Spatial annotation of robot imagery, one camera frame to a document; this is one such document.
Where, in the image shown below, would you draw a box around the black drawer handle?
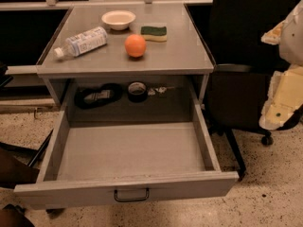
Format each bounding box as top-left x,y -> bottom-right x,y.
114,188 -> 150,202

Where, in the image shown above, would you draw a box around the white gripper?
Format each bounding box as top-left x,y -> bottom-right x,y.
258,0 -> 303,130

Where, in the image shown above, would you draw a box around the open grey top drawer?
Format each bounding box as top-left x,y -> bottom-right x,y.
14,117 -> 238,209

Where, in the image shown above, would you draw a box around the dark chair base at left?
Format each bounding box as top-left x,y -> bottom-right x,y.
0,63 -> 54,227

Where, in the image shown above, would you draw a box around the black tape roll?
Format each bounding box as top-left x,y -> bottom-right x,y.
128,81 -> 148,103

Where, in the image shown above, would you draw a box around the green and yellow sponge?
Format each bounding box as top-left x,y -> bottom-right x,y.
140,26 -> 168,42

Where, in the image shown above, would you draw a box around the small crumpled wrappers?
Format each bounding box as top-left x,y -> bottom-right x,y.
148,86 -> 172,96

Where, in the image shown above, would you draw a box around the orange fruit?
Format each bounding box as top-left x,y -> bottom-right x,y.
124,34 -> 146,58

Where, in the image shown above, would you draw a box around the white ceramic bowl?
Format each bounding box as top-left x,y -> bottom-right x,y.
101,10 -> 136,31

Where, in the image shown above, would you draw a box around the black office chair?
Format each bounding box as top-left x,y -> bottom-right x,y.
204,0 -> 300,177

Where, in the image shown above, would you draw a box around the black coiled strap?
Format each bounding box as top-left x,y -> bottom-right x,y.
74,82 -> 124,110

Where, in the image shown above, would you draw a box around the clear plastic water bottle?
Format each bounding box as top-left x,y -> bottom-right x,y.
54,26 -> 108,60

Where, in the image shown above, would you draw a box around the grey metal cabinet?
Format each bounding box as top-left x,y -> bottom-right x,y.
38,4 -> 213,126

